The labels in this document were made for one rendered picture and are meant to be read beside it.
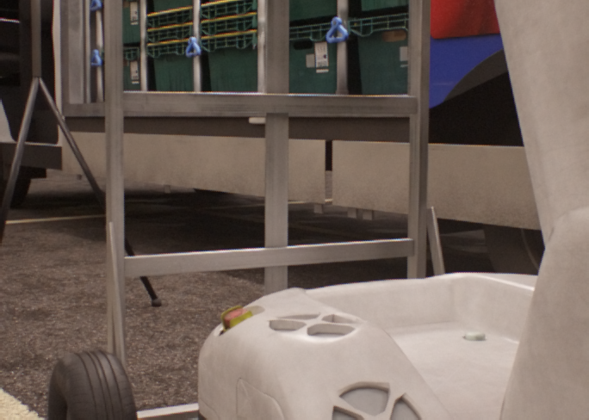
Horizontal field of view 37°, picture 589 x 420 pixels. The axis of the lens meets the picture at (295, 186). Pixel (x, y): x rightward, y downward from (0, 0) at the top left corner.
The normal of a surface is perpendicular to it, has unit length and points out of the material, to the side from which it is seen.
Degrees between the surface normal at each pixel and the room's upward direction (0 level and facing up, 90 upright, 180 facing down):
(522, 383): 88
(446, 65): 90
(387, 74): 91
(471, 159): 90
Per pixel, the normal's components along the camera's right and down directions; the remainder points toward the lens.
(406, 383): 0.29, -0.74
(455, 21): -0.79, 0.04
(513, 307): -0.86, -0.24
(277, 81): 0.43, 0.07
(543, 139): -0.91, 0.04
